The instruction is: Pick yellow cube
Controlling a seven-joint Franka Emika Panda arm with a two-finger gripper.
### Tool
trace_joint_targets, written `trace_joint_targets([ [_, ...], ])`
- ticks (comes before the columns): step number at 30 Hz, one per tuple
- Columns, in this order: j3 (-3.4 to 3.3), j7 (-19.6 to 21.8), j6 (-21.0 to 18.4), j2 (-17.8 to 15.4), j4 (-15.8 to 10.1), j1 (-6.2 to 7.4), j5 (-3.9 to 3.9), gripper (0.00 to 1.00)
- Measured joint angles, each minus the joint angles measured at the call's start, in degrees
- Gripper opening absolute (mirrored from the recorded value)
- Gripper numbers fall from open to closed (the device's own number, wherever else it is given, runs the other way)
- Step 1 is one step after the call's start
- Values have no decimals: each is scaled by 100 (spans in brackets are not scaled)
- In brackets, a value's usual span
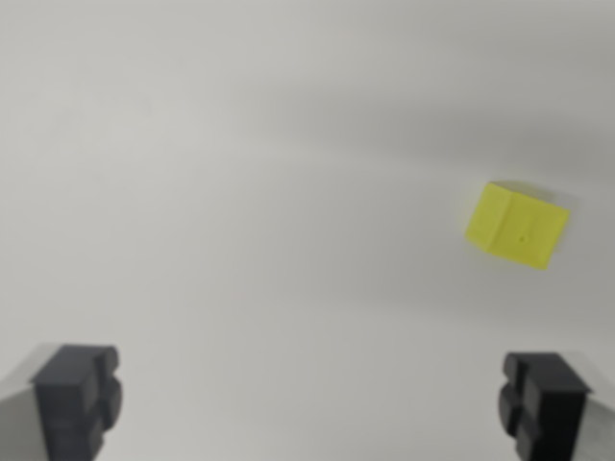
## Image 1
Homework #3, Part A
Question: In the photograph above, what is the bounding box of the yellow foam cube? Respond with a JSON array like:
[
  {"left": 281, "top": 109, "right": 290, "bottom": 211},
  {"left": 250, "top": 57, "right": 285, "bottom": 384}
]
[{"left": 464, "top": 181, "right": 572, "bottom": 273}]

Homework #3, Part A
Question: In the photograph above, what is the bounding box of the black silver gripper left finger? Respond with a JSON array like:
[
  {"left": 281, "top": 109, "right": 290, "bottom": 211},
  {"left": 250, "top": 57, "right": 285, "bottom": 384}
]
[{"left": 0, "top": 343, "right": 124, "bottom": 461}]

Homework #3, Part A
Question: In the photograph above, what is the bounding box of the black silver gripper right finger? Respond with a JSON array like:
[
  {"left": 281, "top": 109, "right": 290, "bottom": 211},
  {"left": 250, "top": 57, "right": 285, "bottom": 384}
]
[{"left": 497, "top": 352, "right": 615, "bottom": 461}]

